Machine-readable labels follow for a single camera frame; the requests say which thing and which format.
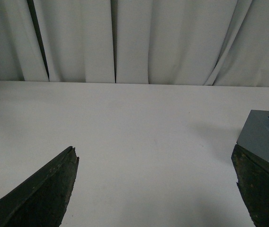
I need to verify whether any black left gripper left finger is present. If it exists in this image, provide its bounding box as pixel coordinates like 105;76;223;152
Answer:
0;147;79;227

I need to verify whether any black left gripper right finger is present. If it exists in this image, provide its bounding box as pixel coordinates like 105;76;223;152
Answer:
231;144;269;227

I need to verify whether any gray cube base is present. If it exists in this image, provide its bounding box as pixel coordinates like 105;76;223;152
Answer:
237;110;269;162

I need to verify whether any white curtain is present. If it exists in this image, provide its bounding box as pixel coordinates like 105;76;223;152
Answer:
0;0;269;87

